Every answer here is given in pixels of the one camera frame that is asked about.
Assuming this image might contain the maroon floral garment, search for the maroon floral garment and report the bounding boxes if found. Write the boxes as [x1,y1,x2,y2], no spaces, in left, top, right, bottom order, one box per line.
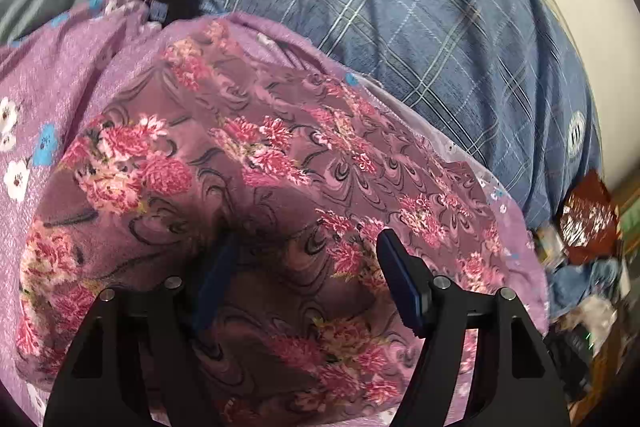
[15,18,506,426]

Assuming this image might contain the blue denim clothing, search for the blue denim clothing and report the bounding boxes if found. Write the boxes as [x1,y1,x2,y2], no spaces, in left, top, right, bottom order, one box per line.
[546,258,622,315]

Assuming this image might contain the red shiny plastic bag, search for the red shiny plastic bag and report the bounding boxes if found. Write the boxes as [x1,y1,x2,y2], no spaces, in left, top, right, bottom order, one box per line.
[558,170,620,265]

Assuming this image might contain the purple floral bed sheet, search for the purple floral bed sheet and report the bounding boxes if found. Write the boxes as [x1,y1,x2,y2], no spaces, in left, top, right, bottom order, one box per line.
[1,0,549,426]

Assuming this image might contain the blue plaid duvet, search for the blue plaid duvet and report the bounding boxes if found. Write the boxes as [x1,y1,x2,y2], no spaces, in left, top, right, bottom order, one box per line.
[198,0,602,227]

